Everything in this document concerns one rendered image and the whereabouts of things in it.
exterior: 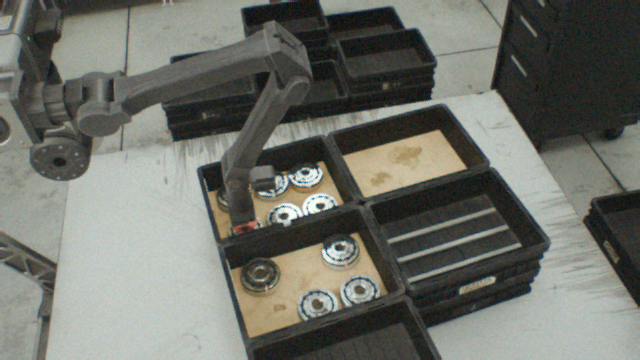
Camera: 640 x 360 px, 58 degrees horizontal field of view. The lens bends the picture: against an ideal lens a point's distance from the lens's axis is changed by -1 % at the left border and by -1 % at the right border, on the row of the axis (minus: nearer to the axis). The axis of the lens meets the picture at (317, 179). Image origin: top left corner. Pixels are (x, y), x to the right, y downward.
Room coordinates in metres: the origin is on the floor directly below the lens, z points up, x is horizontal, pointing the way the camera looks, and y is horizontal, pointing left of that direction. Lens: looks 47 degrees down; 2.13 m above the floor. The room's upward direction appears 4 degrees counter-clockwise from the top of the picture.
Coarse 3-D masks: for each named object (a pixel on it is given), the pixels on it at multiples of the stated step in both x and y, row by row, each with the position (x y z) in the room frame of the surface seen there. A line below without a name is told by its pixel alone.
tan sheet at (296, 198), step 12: (324, 168) 1.27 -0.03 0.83; (324, 180) 1.22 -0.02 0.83; (216, 192) 1.20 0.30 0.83; (252, 192) 1.19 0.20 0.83; (312, 192) 1.18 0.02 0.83; (324, 192) 1.17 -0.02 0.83; (336, 192) 1.17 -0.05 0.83; (216, 204) 1.15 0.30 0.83; (264, 204) 1.14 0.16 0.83; (276, 204) 1.14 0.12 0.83; (300, 204) 1.13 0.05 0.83; (216, 216) 1.11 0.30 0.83; (228, 216) 1.10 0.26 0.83; (264, 216) 1.10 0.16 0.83
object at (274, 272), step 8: (248, 264) 0.91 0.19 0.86; (256, 264) 0.91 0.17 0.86; (264, 264) 0.90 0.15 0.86; (272, 264) 0.90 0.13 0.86; (248, 272) 0.88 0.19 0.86; (272, 272) 0.88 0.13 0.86; (248, 280) 0.86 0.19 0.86; (256, 280) 0.86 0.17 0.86; (264, 280) 0.85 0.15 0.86; (272, 280) 0.85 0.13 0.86; (248, 288) 0.84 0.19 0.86; (256, 288) 0.83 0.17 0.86; (264, 288) 0.83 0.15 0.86
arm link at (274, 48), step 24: (264, 24) 0.95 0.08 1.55; (240, 48) 0.91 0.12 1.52; (264, 48) 0.90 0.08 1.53; (288, 48) 0.92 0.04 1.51; (96, 72) 0.94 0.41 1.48; (120, 72) 0.94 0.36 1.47; (168, 72) 0.90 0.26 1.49; (192, 72) 0.89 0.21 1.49; (216, 72) 0.89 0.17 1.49; (240, 72) 0.90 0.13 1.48; (288, 72) 0.90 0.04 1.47; (120, 96) 0.87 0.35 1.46; (144, 96) 0.88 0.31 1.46; (168, 96) 0.89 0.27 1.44; (96, 120) 0.85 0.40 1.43; (120, 120) 0.86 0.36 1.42
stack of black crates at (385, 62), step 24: (336, 48) 2.29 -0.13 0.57; (360, 48) 2.34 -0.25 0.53; (384, 48) 2.35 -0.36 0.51; (408, 48) 2.37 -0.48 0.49; (360, 72) 2.21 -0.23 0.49; (384, 72) 2.06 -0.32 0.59; (408, 72) 2.08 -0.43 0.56; (432, 72) 2.10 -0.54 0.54; (360, 96) 2.04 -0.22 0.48; (384, 96) 2.07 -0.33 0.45; (408, 96) 2.09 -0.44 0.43
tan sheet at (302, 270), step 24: (360, 240) 0.99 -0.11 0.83; (288, 264) 0.92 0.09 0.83; (312, 264) 0.92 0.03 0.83; (360, 264) 0.91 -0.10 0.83; (240, 288) 0.86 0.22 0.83; (288, 288) 0.85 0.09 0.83; (312, 288) 0.84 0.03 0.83; (336, 288) 0.84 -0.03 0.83; (384, 288) 0.83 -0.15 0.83; (264, 312) 0.78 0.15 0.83; (288, 312) 0.78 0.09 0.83
